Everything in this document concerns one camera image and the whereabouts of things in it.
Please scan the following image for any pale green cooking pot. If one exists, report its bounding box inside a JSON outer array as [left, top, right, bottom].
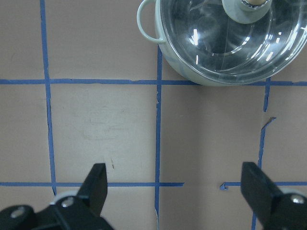
[[137, 0, 307, 87]]

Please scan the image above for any glass pot lid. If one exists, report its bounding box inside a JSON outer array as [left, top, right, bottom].
[[161, 0, 307, 83]]

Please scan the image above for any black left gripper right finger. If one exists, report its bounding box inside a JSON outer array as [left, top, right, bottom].
[[241, 162, 307, 230]]

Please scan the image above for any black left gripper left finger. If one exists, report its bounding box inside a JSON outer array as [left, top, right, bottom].
[[0, 163, 113, 230]]

